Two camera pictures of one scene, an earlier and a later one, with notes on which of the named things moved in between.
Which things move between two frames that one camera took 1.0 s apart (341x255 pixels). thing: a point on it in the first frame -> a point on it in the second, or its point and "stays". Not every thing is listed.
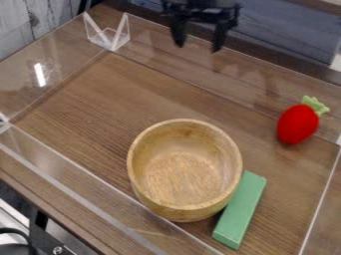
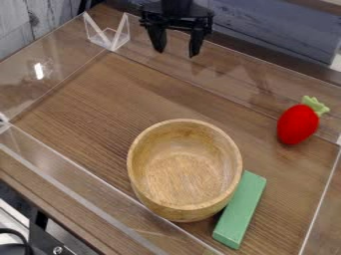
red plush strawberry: (298, 121) stays
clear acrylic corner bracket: (108, 38) stays
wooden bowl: (183, 167) stays
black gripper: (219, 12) -> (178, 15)
